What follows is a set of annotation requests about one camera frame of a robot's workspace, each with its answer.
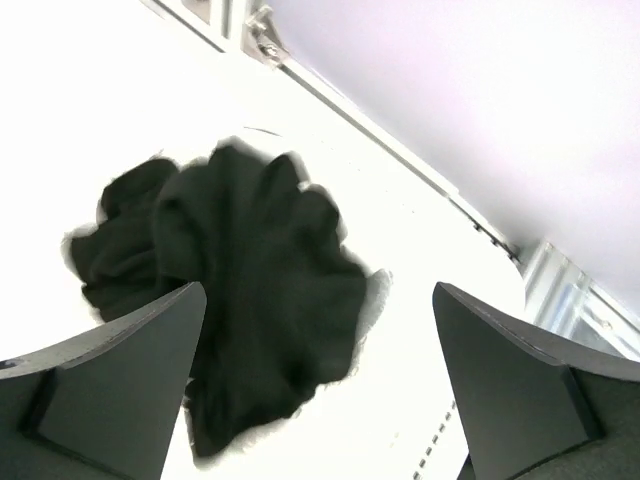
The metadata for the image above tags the aluminium frame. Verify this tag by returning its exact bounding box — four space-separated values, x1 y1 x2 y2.
149 1 639 359

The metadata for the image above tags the white plastic basket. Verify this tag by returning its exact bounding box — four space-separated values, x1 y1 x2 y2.
1 1 524 479

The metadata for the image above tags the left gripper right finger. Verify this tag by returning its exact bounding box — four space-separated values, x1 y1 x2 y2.
432 282 639 480

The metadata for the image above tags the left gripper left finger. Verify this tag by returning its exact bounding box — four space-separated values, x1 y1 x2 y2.
1 283 206 479

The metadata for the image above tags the black tank top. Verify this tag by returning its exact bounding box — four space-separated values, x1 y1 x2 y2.
68 139 368 460

